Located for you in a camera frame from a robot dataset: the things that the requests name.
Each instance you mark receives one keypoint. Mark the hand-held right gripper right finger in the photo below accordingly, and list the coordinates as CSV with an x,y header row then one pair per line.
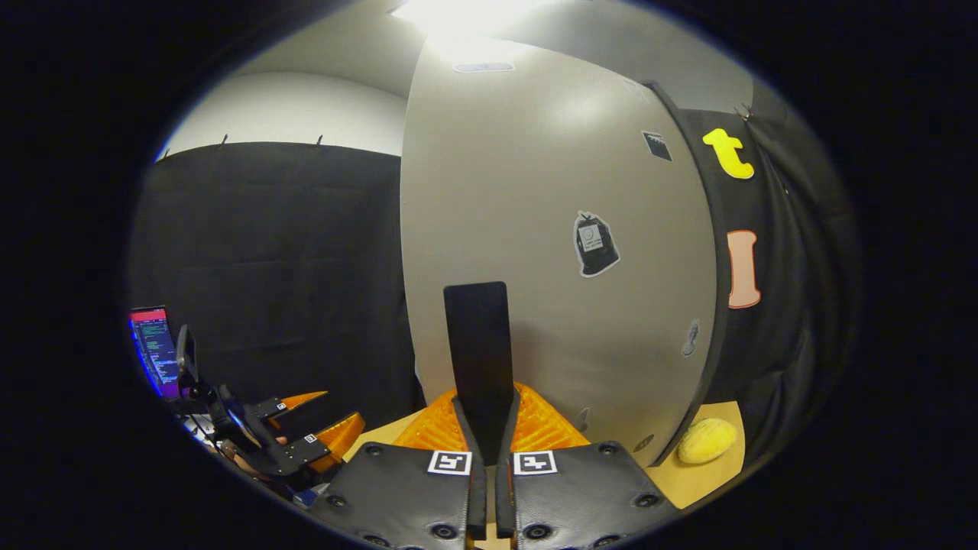
x,y
504,496

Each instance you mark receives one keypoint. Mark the grey cabinet door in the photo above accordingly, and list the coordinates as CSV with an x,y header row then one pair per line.
x,y
535,191

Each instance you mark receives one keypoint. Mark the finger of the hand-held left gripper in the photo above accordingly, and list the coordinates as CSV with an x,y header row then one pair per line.
x,y
283,407
302,451

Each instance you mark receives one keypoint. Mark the large ceiling light panel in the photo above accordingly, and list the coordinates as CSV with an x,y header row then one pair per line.
x,y
458,15

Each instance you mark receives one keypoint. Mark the computer screen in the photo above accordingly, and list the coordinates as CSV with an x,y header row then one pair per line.
x,y
155,351

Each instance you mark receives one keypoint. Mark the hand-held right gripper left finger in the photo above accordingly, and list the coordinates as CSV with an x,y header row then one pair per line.
x,y
478,496

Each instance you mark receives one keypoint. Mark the yellow round sponge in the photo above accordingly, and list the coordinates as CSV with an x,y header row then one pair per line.
x,y
707,441

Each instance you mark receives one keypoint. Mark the black backdrop cloth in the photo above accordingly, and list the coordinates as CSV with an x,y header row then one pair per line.
x,y
290,252

